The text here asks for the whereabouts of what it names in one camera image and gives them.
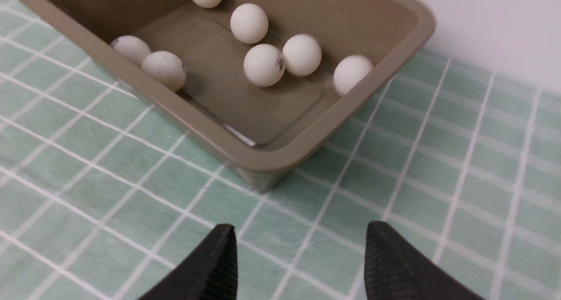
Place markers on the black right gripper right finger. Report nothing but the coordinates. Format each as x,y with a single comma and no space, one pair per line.
395,270

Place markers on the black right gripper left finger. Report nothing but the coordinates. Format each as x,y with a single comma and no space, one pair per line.
210,272

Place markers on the olive green plastic bin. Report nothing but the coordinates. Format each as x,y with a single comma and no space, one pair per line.
261,133

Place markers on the white ping-pong ball corner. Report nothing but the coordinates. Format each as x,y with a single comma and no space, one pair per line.
349,72

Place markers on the white ping-pong ball logo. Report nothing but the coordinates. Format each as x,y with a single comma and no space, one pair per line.
264,65

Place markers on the white ping-pong ball with logo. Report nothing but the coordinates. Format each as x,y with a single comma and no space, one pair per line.
132,48

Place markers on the green checked tablecloth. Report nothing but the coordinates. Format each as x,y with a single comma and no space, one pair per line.
101,197

